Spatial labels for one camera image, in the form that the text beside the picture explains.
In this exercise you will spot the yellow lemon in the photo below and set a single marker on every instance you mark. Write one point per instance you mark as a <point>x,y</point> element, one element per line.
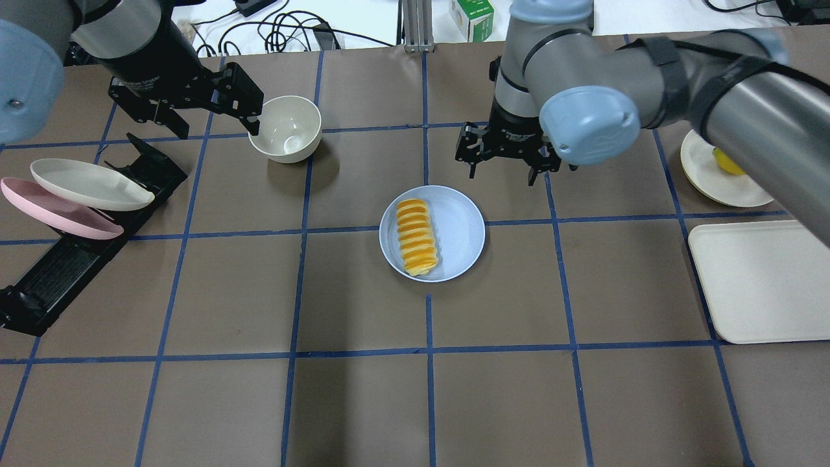
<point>726,164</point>

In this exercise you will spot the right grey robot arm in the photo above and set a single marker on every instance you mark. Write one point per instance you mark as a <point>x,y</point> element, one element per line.
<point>559,98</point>

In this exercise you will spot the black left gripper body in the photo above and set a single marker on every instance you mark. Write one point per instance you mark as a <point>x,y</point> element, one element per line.
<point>150,65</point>

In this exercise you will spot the aluminium frame post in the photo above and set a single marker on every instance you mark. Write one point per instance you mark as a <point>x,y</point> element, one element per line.
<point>415,26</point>

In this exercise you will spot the black dish rack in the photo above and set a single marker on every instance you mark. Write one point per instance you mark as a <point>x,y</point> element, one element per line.
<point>35,302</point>

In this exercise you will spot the blue round plate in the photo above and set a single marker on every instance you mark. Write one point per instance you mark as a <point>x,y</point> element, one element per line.
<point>458,227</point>

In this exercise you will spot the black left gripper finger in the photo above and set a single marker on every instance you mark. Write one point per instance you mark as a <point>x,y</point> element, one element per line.
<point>252,125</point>
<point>166,116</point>

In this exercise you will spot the black power adapter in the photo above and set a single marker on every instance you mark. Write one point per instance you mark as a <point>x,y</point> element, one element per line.
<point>247,8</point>

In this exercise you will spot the pink plate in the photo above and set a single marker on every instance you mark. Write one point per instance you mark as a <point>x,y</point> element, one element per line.
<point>58,213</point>

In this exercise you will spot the yellow striped bread loaf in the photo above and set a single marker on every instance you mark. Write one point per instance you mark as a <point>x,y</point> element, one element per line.
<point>416,240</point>

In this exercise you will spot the cream oval plate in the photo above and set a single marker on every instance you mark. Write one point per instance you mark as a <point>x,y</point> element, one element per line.
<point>91,185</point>

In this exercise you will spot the green white carton box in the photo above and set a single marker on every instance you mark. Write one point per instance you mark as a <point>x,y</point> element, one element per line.
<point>474,19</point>

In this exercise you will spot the cream round plate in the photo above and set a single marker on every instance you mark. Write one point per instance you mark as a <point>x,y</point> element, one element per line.
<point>700,166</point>

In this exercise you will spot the white rectangular tray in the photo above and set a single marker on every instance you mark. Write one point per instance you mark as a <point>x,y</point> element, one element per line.
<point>764,282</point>

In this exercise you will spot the cream ceramic bowl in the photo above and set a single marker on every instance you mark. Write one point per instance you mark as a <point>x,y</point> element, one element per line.
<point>290,129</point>

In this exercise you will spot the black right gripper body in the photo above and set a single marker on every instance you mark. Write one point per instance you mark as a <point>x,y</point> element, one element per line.
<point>510,129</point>

